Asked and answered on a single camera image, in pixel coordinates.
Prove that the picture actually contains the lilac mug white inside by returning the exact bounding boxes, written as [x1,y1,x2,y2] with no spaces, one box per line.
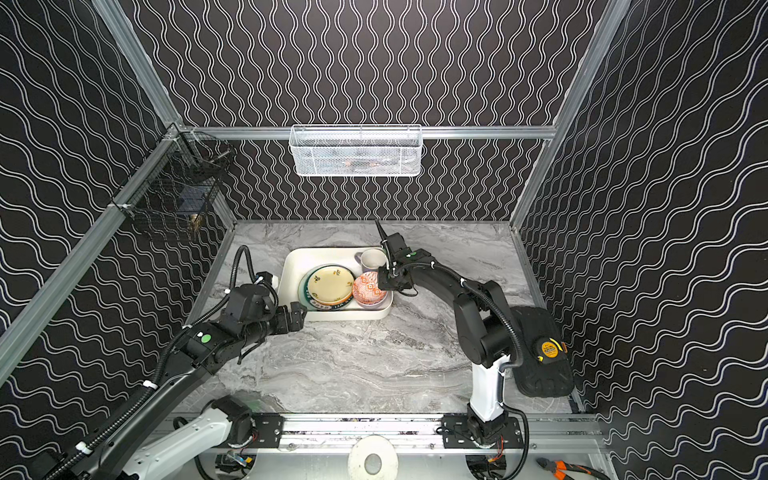
[354,248,388,273]

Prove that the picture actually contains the blue patterned bowl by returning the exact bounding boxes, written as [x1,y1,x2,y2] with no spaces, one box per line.
[353,271,387,309]

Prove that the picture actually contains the cream plate with motifs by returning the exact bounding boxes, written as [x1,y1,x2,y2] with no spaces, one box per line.
[305,265,355,306]

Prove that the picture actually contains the white plate green rim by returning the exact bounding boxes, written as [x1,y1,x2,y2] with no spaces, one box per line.
[298,268,353,311]

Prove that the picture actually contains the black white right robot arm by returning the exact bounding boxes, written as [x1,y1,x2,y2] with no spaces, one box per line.
[375,221,530,479]

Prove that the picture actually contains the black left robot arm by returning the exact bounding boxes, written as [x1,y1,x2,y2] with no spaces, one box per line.
[30,246,307,479]

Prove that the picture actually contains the white plastic bin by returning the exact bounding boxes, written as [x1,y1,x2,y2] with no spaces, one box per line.
[277,246,393,322]

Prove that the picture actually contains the white tape roll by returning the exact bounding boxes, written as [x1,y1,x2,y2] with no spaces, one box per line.
[347,435,399,480]

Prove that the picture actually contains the yellow tape measure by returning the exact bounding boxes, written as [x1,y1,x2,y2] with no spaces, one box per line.
[533,337,567,364]

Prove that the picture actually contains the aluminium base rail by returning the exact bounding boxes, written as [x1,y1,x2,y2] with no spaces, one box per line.
[239,414,603,454]

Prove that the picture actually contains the clear wall basket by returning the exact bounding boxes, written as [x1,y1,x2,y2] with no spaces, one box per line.
[289,124,424,177]

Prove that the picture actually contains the black wire basket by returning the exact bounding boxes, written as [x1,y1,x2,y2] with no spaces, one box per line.
[118,132,234,244]

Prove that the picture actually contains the orange handled pliers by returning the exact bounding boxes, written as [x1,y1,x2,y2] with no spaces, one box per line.
[536,457,610,480]

